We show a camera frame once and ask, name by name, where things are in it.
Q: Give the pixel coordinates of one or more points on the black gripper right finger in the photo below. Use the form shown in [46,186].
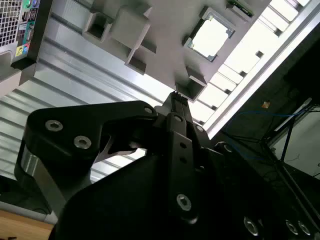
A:
[200,140]

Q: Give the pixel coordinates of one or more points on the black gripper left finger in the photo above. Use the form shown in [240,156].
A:
[75,125]

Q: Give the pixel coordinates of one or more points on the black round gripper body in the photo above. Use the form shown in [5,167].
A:
[125,212]

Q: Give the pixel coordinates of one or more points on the silver square CPU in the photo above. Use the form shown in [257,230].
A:
[211,37]

